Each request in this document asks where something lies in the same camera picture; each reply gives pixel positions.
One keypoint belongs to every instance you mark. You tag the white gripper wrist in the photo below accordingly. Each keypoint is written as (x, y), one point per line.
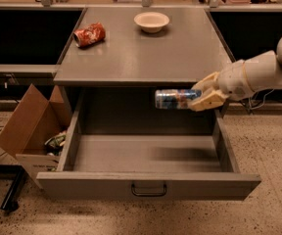
(233, 79)

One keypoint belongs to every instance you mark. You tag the blue silver redbull can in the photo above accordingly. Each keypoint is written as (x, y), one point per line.
(175, 99)

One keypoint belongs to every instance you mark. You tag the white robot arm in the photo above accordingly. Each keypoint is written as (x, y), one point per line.
(263, 71)

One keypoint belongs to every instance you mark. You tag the grey cabinet with top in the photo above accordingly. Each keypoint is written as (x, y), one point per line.
(121, 74)

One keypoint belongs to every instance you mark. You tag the open grey top drawer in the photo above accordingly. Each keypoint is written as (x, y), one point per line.
(193, 167)

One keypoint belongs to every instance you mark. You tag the crushed red soda can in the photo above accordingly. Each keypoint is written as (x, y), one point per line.
(86, 36)

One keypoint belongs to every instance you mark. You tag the white paper bowl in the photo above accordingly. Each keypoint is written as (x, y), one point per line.
(151, 22)

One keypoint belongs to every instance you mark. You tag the trash inside cardboard box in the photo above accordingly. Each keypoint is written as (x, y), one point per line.
(54, 145)

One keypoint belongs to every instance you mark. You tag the brown cardboard box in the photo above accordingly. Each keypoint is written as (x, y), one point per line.
(33, 122)

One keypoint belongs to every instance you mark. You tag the black metal stand foot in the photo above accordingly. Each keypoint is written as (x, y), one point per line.
(16, 175)

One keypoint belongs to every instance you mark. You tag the black drawer handle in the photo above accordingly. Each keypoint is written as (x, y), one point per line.
(148, 192)

